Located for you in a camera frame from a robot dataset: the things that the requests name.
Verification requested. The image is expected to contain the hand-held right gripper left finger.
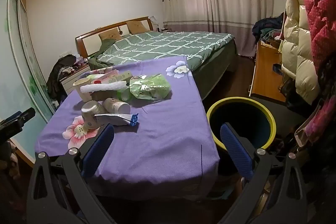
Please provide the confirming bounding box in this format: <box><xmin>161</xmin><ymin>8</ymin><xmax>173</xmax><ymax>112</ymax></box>
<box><xmin>26</xmin><ymin>123</ymin><xmax>115</xmax><ymax>224</ymax></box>

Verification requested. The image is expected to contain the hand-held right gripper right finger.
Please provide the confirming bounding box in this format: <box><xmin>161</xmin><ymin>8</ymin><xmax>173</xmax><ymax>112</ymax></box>
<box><xmin>213</xmin><ymin>123</ymin><xmax>313</xmax><ymax>224</ymax></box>

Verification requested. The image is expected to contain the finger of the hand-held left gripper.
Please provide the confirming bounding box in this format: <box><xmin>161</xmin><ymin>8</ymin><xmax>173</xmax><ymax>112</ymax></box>
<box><xmin>0</xmin><ymin>107</ymin><xmax>36</xmax><ymax>136</ymax></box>

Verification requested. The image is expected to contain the white and blue tube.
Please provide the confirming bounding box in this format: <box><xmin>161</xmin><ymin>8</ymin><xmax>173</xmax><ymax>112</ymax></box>
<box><xmin>94</xmin><ymin>113</ymin><xmax>139</xmax><ymax>127</ymax></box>

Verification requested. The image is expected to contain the yellow-rimmed dark bin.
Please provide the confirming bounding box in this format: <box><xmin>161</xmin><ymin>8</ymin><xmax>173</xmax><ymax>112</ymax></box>
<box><xmin>206</xmin><ymin>97</ymin><xmax>277</xmax><ymax>155</ymax></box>

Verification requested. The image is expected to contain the grey patterned paper cup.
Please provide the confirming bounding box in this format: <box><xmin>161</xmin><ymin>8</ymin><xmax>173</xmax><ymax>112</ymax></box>
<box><xmin>81</xmin><ymin>101</ymin><xmax>105</xmax><ymax>130</ymax></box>

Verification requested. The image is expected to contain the white paper cup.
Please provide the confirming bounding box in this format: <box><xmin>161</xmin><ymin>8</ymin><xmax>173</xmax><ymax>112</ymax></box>
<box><xmin>103</xmin><ymin>98</ymin><xmax>131</xmax><ymax>115</ymax></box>

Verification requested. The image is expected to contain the olive grey cloth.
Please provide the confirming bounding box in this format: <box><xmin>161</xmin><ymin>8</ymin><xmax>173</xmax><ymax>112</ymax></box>
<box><xmin>105</xmin><ymin>71</ymin><xmax>132</xmax><ymax>85</ymax></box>

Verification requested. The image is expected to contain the green plastic bag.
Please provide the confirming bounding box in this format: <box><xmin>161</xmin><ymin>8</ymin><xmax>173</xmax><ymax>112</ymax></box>
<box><xmin>129</xmin><ymin>73</ymin><xmax>172</xmax><ymax>101</ymax></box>

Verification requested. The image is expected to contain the sliding door wardrobe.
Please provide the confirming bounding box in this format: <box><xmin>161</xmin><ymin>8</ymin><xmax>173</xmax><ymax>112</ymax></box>
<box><xmin>0</xmin><ymin>0</ymin><xmax>54</xmax><ymax>164</ymax></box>

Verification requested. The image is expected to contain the brown cardboard tube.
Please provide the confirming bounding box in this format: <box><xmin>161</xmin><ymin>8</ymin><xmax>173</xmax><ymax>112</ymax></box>
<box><xmin>89</xmin><ymin>91</ymin><xmax>116</xmax><ymax>102</ymax></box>

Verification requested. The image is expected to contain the dark hanging clothing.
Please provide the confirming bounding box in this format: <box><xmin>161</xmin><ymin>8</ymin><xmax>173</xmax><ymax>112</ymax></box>
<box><xmin>47</xmin><ymin>54</ymin><xmax>76</xmax><ymax>106</ymax></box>

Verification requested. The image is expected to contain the purple floral cloth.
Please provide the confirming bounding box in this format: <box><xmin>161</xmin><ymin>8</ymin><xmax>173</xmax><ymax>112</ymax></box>
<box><xmin>35</xmin><ymin>56</ymin><xmax>220</xmax><ymax>191</ymax></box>

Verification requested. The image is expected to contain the rolled white towel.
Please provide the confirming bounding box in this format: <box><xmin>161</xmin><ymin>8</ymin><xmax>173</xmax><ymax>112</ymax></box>
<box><xmin>80</xmin><ymin>81</ymin><xmax>128</xmax><ymax>94</ymax></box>

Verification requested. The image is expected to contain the white nightstand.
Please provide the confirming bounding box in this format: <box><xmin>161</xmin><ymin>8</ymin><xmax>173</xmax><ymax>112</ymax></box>
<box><xmin>60</xmin><ymin>64</ymin><xmax>91</xmax><ymax>96</ymax></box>

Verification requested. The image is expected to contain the cream cup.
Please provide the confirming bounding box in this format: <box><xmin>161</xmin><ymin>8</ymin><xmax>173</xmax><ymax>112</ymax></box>
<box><xmin>73</xmin><ymin>77</ymin><xmax>91</xmax><ymax>102</ymax></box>

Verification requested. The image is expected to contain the pale green tissue pack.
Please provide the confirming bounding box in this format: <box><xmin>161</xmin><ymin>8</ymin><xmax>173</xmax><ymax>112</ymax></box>
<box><xmin>86</xmin><ymin>74</ymin><xmax>104</xmax><ymax>83</ymax></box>

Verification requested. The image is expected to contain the beige bag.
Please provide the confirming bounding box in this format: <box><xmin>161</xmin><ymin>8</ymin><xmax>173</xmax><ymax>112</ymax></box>
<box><xmin>294</xmin><ymin>98</ymin><xmax>324</xmax><ymax>147</ymax></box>

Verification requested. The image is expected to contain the wooden desk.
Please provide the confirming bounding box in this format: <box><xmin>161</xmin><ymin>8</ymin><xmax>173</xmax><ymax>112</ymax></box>
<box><xmin>249</xmin><ymin>40</ymin><xmax>286</xmax><ymax>102</ymax></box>

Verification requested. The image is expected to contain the pink floral garment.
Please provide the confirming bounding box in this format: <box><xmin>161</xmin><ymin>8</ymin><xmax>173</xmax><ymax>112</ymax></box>
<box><xmin>307</xmin><ymin>98</ymin><xmax>336</xmax><ymax>140</ymax></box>

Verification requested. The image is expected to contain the wooden bed headboard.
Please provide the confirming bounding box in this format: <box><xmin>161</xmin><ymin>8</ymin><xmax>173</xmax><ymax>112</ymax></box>
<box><xmin>75</xmin><ymin>16</ymin><xmax>154</xmax><ymax>59</ymax></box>

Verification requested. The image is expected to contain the tan pillow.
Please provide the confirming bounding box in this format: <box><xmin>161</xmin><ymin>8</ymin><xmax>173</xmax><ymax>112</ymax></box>
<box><xmin>98</xmin><ymin>28</ymin><xmax>122</xmax><ymax>42</ymax></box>
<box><xmin>126</xmin><ymin>21</ymin><xmax>151</xmax><ymax>35</ymax></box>

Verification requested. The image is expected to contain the green checked quilt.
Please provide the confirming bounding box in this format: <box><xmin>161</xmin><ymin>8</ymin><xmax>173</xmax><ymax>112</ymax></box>
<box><xmin>89</xmin><ymin>31</ymin><xmax>238</xmax><ymax>101</ymax></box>

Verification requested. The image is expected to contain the white down jacket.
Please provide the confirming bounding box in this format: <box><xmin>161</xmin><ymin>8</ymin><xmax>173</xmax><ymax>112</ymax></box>
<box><xmin>279</xmin><ymin>0</ymin><xmax>321</xmax><ymax>105</ymax></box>

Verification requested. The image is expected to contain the pile of clothes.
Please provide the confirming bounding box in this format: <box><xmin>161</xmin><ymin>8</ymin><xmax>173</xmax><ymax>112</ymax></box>
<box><xmin>252</xmin><ymin>13</ymin><xmax>285</xmax><ymax>42</ymax></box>

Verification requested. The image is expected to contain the red quilted jacket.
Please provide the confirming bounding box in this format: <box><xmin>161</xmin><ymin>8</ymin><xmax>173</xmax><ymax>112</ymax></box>
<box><xmin>293</xmin><ymin>0</ymin><xmax>336</xmax><ymax>72</ymax></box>

